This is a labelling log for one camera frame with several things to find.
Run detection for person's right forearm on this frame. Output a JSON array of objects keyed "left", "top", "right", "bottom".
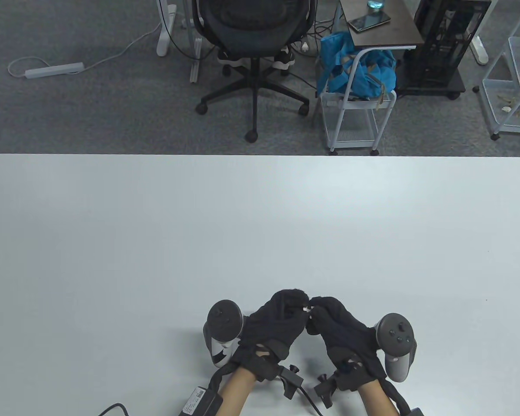
[{"left": 357, "top": 381, "right": 401, "bottom": 416}]

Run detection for white power cable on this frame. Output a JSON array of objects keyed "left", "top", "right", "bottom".
[{"left": 7, "top": 19, "right": 163, "bottom": 78}]

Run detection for black box with white label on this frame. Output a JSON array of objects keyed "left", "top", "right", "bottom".
[{"left": 180, "top": 383, "right": 224, "bottom": 416}]

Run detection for black computer tower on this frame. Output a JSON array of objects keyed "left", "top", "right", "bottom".
[{"left": 405, "top": 0, "right": 492, "bottom": 85}]

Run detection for thin white desk leg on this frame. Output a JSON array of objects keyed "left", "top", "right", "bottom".
[{"left": 184, "top": 0, "right": 204, "bottom": 84}]

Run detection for black round-top controller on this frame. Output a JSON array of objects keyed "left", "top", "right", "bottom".
[
  {"left": 203, "top": 300, "right": 245, "bottom": 368},
  {"left": 375, "top": 313, "right": 418, "bottom": 383}
]

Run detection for person's left forearm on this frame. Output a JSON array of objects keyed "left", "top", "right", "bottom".
[{"left": 217, "top": 366, "right": 260, "bottom": 416}]

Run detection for black mesh office chair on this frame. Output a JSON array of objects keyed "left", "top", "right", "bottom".
[{"left": 192, "top": 0, "right": 317, "bottom": 143}]

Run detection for black braided cable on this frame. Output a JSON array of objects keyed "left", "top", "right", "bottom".
[
  {"left": 380, "top": 379, "right": 412, "bottom": 412},
  {"left": 207, "top": 363, "right": 237, "bottom": 393}
]

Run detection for blue fabric bag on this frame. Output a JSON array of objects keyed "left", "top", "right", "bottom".
[{"left": 316, "top": 31, "right": 398, "bottom": 99}]

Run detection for person's left hand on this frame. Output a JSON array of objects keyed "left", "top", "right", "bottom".
[{"left": 231, "top": 289, "right": 310, "bottom": 382}]

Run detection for white side table dark top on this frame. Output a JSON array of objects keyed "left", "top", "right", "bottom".
[{"left": 320, "top": 0, "right": 425, "bottom": 156}]

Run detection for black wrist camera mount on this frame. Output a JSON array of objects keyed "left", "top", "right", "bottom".
[
  {"left": 281, "top": 365, "right": 305, "bottom": 400},
  {"left": 314, "top": 374, "right": 341, "bottom": 409}
]

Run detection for person's right hand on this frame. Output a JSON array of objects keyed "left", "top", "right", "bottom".
[{"left": 305, "top": 296, "right": 388, "bottom": 393}]

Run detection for white wire shelf cart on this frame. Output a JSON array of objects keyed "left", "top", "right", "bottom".
[{"left": 473, "top": 0, "right": 520, "bottom": 141}]

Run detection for black smartphone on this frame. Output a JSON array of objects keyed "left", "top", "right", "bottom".
[{"left": 348, "top": 13, "right": 392, "bottom": 33}]

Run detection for white power strip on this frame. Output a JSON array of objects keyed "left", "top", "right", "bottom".
[{"left": 25, "top": 62, "right": 86, "bottom": 80}]

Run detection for black wheeled stand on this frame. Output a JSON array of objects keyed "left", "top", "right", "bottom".
[{"left": 394, "top": 69, "right": 467, "bottom": 101}]

